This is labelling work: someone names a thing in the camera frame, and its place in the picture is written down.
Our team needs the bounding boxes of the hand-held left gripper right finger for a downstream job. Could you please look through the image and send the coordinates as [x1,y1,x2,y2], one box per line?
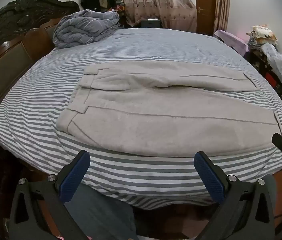
[193,151,275,240]

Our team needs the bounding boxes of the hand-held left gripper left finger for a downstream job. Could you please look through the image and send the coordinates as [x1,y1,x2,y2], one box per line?
[9,150,91,240]

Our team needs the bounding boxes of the beige pants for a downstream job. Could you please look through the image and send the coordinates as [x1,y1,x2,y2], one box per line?
[56,60,282,162]

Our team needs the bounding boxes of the person's leg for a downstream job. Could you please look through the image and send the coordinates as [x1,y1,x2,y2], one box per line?
[64,180,138,240]

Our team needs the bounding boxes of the striped bed mattress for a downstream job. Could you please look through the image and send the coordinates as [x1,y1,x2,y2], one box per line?
[0,27,282,210]

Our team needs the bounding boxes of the pile of floral bedding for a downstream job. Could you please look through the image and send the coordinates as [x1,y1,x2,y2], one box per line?
[246,25,279,47]

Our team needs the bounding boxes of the purple cloth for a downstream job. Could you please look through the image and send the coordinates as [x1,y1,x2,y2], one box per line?
[213,29,250,57]

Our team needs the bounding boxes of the dark carved wooden headboard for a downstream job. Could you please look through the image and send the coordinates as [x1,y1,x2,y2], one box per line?
[0,0,80,133]

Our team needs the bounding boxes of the folded grey quilt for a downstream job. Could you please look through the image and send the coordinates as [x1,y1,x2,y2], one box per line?
[52,9,120,50]

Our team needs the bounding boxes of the narrow pink patterned curtain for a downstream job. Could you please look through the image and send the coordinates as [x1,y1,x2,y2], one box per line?
[213,0,231,34]

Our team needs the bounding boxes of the brown wooden door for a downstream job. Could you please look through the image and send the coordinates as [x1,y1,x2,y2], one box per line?
[196,0,217,35]

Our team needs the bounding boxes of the black box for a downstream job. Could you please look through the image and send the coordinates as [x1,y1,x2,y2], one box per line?
[140,19,161,28]

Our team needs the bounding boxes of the wide pink patterned curtain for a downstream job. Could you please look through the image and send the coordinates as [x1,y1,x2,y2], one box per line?
[111,0,198,33]

